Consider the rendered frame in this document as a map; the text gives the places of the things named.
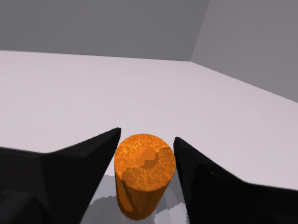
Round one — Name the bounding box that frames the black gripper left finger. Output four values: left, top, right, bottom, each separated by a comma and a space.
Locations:
0, 127, 121, 224

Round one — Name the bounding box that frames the orange knob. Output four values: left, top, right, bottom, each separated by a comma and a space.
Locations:
114, 134, 176, 221

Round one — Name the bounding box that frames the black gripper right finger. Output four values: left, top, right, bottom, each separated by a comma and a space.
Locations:
173, 137, 298, 224

